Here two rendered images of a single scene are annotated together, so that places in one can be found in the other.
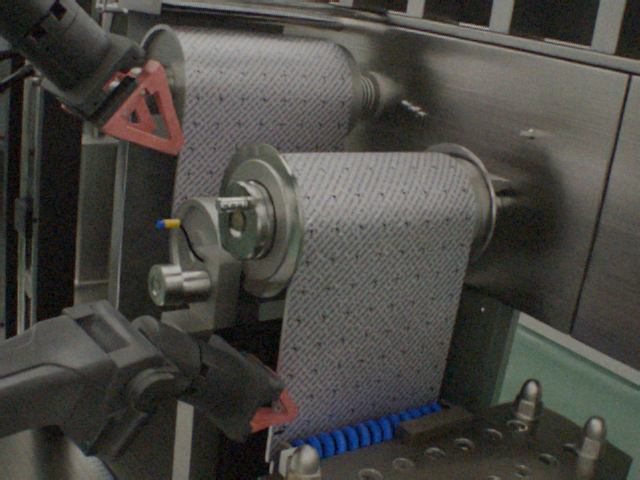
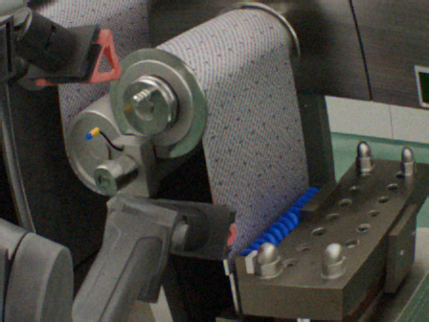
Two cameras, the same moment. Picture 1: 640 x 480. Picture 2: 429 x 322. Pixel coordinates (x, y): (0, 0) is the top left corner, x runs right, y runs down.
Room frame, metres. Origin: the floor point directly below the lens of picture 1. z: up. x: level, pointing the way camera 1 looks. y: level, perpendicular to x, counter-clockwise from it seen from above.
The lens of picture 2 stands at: (-0.41, 0.34, 1.64)
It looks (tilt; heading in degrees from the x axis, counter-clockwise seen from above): 22 degrees down; 344
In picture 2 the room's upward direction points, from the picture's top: 9 degrees counter-clockwise
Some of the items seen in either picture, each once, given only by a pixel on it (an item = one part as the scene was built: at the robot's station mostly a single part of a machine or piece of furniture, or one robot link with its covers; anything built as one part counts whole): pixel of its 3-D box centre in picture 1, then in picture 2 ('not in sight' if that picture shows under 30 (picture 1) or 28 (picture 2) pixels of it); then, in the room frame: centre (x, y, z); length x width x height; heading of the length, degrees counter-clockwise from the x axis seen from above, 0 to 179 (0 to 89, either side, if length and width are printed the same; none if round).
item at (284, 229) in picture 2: (374, 435); (285, 227); (0.75, -0.08, 1.03); 0.21 x 0.04 x 0.03; 129
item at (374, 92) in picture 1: (350, 95); not in sight; (1.11, -0.01, 1.33); 0.07 x 0.07 x 0.07; 39
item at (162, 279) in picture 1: (165, 284); (108, 177); (0.71, 0.14, 1.18); 0.04 x 0.02 x 0.04; 39
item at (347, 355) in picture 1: (369, 362); (263, 173); (0.76, -0.07, 1.11); 0.23 x 0.01 x 0.18; 129
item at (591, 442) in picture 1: (594, 433); (407, 158); (0.76, -0.33, 1.05); 0.04 x 0.04 x 0.04
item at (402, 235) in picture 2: not in sight; (403, 249); (0.63, -0.25, 0.96); 0.10 x 0.03 x 0.11; 129
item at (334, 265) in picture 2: not in sight; (333, 258); (0.56, -0.08, 1.05); 0.04 x 0.04 x 0.04
